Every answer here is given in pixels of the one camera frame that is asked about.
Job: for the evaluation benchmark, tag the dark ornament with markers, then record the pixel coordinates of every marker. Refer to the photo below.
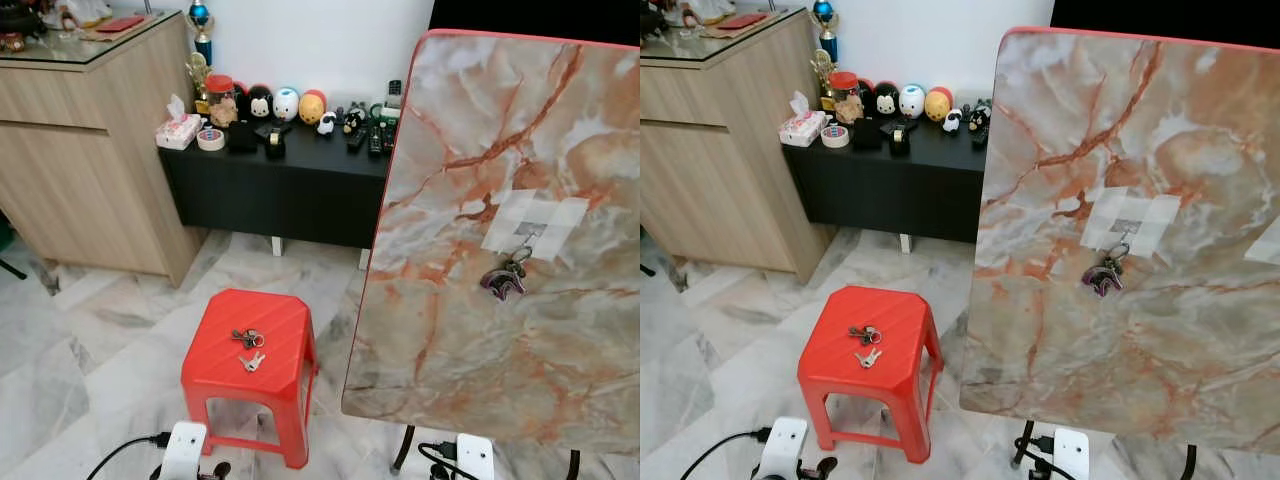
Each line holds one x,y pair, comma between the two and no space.
18,25
652,18

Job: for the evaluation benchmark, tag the wooden cabinet with glass top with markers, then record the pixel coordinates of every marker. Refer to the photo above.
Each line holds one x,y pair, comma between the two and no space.
720,170
80,180

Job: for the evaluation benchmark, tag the red book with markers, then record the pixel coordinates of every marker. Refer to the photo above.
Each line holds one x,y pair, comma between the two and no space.
741,20
120,23

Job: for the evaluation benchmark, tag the white tape patch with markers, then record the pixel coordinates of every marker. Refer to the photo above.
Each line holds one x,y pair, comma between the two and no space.
1155,212
560,215

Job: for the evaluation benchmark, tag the blue ball trophy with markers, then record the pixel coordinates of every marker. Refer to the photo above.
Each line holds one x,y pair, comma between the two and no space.
201,25
825,22

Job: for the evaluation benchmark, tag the small gold trophy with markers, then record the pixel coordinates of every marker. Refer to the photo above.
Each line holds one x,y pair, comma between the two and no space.
198,72
823,68

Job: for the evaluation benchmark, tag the small metal hook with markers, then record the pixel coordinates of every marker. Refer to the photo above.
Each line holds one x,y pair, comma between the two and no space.
524,234
1122,231

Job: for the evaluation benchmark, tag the orange yellow egg figure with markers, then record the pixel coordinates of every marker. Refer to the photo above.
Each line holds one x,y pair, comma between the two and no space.
938,105
312,108

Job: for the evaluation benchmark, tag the white tape roll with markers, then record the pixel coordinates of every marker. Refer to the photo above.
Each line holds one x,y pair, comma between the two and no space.
835,135
211,139

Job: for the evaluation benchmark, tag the black mouse egg figure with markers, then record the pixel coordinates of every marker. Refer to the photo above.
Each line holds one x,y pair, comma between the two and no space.
260,104
886,100

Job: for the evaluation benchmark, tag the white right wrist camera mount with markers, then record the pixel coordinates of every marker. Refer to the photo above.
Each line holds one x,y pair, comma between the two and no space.
475,458
1071,455

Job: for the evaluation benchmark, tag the white blue egg figure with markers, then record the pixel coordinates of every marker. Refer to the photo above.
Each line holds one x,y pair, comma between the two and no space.
911,101
286,105

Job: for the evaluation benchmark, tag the white doll figurine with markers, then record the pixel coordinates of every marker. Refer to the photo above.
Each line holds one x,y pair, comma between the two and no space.
80,12
700,10

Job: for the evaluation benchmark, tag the black board stand leg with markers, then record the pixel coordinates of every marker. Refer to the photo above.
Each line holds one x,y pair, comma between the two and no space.
1022,440
1189,463
573,466
403,450

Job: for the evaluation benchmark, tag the pink white tissue box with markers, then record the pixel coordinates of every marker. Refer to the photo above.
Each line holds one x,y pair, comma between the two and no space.
178,131
802,128

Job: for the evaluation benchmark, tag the red plastic stool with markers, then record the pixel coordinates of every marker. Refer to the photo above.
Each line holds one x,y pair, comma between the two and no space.
255,310
880,308

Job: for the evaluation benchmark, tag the black tape dispenser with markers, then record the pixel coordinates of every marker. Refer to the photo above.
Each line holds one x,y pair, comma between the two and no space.
275,140
900,137

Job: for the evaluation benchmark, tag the marble patterned board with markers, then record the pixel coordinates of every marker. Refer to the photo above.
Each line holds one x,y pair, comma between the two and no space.
500,360
1180,340

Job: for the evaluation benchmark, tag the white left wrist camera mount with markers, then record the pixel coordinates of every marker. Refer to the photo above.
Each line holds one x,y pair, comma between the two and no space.
784,445
184,448

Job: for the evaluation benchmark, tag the clear jar with red lid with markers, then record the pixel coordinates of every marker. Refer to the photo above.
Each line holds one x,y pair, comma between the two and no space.
845,95
220,98

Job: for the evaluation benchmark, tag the black box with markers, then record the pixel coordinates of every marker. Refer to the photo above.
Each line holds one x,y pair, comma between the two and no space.
866,134
242,138

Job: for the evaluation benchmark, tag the black low console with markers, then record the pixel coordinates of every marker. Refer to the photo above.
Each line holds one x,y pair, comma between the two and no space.
890,185
270,190

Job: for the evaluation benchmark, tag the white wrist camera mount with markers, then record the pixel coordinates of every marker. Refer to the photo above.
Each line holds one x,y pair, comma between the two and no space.
1071,455
475,458
784,445
184,448

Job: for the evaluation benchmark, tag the small white black figure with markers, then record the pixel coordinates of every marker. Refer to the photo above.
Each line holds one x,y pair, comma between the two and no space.
327,123
952,120

